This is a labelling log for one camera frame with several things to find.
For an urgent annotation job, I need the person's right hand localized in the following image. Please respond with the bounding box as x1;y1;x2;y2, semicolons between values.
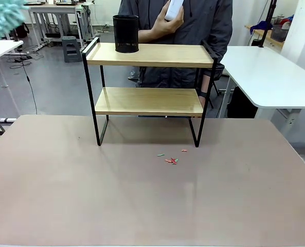
151;3;185;37

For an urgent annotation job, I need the white plastic bottle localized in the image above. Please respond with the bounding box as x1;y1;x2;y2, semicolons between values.
164;0;185;22

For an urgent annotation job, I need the teal chenille duster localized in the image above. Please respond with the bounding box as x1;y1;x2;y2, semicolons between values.
0;0;31;45

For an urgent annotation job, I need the person's right forearm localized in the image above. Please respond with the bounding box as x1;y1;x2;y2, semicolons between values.
138;27;155;44

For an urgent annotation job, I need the person's left forearm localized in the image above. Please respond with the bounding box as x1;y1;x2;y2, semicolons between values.
199;74;210;104

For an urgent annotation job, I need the black mesh pen cup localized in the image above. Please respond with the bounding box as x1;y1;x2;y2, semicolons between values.
112;14;140;55

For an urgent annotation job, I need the person's dark grey jacket torso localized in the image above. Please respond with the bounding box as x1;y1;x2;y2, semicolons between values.
117;0;234;90

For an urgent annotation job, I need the wooden background table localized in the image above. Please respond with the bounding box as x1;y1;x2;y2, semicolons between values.
244;24;284;48

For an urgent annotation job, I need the blue cloth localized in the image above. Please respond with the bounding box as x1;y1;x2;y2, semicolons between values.
249;20;274;34

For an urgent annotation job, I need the grey plastic step stool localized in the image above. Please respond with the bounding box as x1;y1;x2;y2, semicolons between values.
61;36;83;63

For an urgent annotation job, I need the black stand pole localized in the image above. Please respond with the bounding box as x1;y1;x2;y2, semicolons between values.
257;0;278;48

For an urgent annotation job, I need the black bag under table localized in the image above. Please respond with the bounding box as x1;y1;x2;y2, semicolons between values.
227;86;259;119

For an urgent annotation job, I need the large white table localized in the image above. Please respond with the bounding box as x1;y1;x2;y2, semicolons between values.
218;45;305;145

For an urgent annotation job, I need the black backpack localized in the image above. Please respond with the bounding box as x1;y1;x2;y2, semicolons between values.
14;22;30;40

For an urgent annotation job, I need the black frame wooden two-tier shelf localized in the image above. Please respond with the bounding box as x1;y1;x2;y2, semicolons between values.
81;37;219;148

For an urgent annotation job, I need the white frame background desk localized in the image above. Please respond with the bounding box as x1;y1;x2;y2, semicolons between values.
23;1;95;50

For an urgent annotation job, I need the grey wire basket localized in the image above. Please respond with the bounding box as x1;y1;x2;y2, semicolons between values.
270;15;292;43

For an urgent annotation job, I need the black floor cable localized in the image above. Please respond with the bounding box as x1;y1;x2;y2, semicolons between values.
9;52;39;115

